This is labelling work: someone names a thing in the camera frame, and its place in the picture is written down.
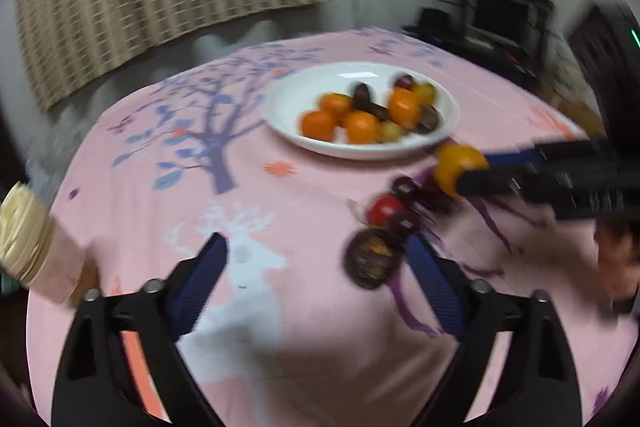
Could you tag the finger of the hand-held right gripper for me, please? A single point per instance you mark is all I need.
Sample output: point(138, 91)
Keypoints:
point(500, 182)
point(510, 158)

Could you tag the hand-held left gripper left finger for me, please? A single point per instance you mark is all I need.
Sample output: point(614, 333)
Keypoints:
point(200, 287)

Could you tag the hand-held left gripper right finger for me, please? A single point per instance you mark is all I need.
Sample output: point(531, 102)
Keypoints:
point(435, 287)

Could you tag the greenish orange mandarin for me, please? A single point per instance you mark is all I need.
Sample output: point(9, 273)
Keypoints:
point(452, 167)

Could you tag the round purple passion fruit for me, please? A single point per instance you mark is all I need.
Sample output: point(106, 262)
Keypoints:
point(385, 209)
point(404, 82)

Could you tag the large orange mandarin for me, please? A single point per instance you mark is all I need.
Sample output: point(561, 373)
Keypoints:
point(404, 108)

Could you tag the yellow-green round fruit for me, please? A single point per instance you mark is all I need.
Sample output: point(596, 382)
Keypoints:
point(390, 132)

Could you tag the small dark passion fruit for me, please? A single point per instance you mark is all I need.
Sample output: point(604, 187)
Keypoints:
point(361, 93)

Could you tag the white oval plate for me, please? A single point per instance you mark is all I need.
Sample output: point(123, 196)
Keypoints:
point(295, 102)

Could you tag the dark media desk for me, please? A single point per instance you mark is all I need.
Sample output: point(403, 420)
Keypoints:
point(505, 52)

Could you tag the pink deer print tablecloth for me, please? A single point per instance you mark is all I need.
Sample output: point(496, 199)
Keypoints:
point(300, 217)

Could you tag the computer monitor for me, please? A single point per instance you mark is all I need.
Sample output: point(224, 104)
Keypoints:
point(500, 14)

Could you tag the jar with cream lid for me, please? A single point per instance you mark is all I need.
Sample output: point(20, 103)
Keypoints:
point(35, 252)

